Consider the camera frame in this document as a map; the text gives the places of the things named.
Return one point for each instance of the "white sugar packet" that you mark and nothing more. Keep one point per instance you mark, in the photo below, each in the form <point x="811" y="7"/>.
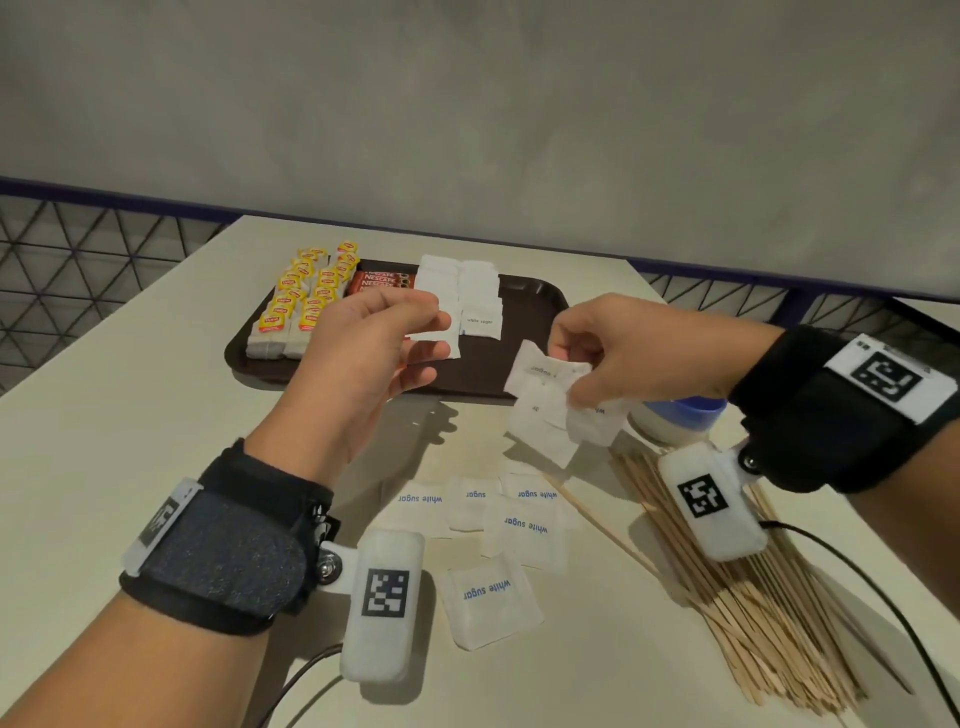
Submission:
<point x="600" y="424"/>
<point x="540" y="431"/>
<point x="536" y="367"/>

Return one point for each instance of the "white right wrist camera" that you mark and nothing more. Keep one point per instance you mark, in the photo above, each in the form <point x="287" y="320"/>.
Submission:
<point x="712" y="502"/>

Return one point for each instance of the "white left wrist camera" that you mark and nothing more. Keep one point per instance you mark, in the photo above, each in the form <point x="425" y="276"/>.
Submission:
<point x="382" y="600"/>

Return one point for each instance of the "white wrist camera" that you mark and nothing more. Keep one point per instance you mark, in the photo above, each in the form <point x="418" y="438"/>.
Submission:
<point x="712" y="502"/>
<point x="382" y="600"/>

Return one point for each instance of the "blue and white bowl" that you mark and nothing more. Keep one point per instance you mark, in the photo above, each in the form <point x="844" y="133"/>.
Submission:
<point x="682" y="416"/>

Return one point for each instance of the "person's left forearm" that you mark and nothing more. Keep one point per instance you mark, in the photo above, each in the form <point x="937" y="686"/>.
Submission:
<point x="127" y="667"/>

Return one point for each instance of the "person's right hand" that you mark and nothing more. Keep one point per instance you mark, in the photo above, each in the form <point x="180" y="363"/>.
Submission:
<point x="660" y="352"/>

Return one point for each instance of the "pile of white sugar sachets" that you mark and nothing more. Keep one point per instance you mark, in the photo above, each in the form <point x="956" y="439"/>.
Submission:
<point x="517" y="532"/>

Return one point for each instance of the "person's left hand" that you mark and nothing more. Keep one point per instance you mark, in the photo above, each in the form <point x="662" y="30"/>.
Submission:
<point x="352" y="360"/>

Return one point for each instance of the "row of red Nescafe sachets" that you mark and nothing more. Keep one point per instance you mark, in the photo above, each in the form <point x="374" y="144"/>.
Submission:
<point x="379" y="281"/>

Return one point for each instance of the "pile of wooden stirrers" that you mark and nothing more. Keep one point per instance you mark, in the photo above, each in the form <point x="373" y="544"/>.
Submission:
<point x="750" y="615"/>

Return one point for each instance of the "row of white sugar packets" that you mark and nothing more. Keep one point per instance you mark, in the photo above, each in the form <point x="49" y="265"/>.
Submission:
<point x="439" y="277"/>
<point x="480" y="300"/>

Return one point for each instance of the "brown plastic tray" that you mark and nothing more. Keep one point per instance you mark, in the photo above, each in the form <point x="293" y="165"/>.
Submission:
<point x="510" y="360"/>

